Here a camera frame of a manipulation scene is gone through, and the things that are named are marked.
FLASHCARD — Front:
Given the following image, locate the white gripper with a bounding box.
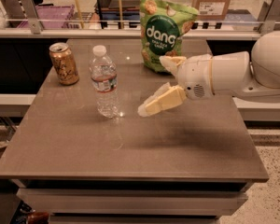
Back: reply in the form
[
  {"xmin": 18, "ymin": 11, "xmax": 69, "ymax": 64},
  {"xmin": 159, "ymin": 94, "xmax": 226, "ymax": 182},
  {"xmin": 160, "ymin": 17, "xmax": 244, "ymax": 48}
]
[{"xmin": 138, "ymin": 54, "xmax": 213, "ymax": 117}]

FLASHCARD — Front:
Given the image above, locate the clear plastic water bottle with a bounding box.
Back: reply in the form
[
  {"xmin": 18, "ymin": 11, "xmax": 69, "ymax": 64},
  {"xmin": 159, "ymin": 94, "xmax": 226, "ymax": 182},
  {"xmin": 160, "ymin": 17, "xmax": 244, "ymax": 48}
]
[{"xmin": 90, "ymin": 45, "xmax": 119, "ymax": 118}]

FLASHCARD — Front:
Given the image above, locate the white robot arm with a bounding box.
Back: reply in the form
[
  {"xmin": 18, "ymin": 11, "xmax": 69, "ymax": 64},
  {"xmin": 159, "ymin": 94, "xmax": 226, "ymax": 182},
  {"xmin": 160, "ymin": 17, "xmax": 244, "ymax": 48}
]
[{"xmin": 138, "ymin": 31, "xmax": 280, "ymax": 117}]

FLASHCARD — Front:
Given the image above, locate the green dang chips bag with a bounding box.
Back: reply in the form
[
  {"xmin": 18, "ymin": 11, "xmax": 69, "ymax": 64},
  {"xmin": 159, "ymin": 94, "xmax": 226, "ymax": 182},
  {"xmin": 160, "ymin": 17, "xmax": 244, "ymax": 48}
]
[{"xmin": 139, "ymin": 0, "xmax": 198, "ymax": 73}]

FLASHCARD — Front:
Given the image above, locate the cardboard box with label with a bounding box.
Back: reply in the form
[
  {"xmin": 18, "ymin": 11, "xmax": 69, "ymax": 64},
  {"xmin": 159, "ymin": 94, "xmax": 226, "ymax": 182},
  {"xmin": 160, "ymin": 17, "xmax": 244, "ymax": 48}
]
[{"xmin": 192, "ymin": 0, "xmax": 231, "ymax": 20}]

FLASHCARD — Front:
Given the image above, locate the gold soda can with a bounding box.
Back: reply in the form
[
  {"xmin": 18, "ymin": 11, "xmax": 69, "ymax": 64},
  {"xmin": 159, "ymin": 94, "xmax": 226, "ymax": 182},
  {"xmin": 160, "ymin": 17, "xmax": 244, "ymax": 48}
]
[{"xmin": 49, "ymin": 42, "xmax": 79, "ymax": 85}]

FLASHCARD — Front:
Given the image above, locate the purple plastic crate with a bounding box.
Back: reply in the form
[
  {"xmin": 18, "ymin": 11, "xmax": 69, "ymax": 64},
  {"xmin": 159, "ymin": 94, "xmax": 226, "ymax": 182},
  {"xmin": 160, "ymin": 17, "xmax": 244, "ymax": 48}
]
[{"xmin": 16, "ymin": 5, "xmax": 77, "ymax": 30}]

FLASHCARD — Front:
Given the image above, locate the right metal rail bracket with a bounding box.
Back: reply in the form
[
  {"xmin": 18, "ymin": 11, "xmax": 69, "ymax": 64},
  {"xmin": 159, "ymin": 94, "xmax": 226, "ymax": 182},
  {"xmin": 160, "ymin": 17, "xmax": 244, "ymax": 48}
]
[{"xmin": 258, "ymin": 0, "xmax": 280, "ymax": 35}]

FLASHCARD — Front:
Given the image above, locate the metal rail bracket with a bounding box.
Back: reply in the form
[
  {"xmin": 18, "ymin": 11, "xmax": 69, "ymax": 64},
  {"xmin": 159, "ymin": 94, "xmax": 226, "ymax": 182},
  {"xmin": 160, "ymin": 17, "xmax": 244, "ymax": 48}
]
[
  {"xmin": 21, "ymin": 0, "xmax": 43, "ymax": 35},
  {"xmin": 258, "ymin": 0, "xmax": 280, "ymax": 35}
]

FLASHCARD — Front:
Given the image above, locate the left metal rail bracket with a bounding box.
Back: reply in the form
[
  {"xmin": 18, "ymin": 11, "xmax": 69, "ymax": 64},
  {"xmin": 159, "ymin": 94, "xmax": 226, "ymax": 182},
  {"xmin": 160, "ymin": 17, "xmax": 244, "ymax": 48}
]
[{"xmin": 21, "ymin": 0, "xmax": 43, "ymax": 35}]

